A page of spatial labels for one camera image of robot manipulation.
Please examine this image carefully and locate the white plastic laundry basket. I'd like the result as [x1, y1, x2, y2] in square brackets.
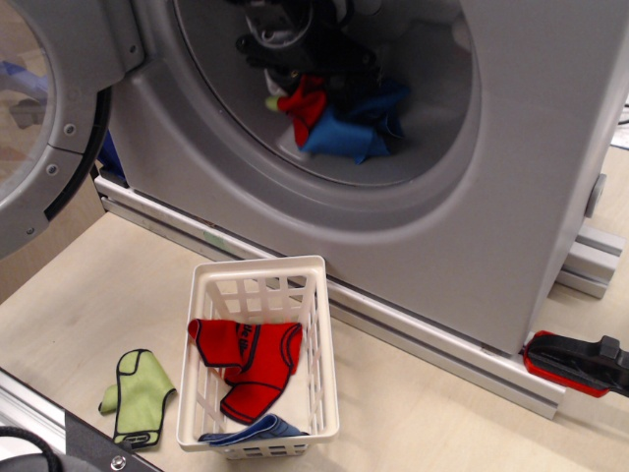
[176, 254, 341, 461]

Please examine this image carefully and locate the aluminium frame rail front left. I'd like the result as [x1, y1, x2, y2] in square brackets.
[1, 369, 66, 454]

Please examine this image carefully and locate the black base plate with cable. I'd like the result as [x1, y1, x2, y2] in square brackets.
[1, 415, 158, 471]

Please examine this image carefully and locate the red shirt with dark trim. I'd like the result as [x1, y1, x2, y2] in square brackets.
[188, 319, 303, 425]

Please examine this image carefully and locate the grey white cloth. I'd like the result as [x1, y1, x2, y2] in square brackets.
[263, 69, 288, 96]

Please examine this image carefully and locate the blue cloth with dark trim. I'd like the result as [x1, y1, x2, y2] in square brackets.
[199, 414, 308, 446]

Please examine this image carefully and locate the blue object behind door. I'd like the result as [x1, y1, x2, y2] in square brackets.
[1, 60, 48, 114]

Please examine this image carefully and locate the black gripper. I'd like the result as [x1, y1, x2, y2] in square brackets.
[236, 27, 381, 92]

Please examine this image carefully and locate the red cloth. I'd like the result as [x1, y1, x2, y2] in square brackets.
[277, 75, 327, 148]

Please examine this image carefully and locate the grey toy washing machine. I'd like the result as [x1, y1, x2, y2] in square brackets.
[111, 1, 628, 353]

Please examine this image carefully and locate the round washing machine door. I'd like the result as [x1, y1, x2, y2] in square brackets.
[1, 1, 143, 257]

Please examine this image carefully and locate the red and black clamp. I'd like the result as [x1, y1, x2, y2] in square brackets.
[522, 330, 628, 398]

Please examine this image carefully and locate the green cloth with black trim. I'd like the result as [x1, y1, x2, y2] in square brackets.
[98, 349, 176, 449]

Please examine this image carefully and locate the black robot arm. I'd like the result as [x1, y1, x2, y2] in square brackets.
[231, 1, 380, 93]

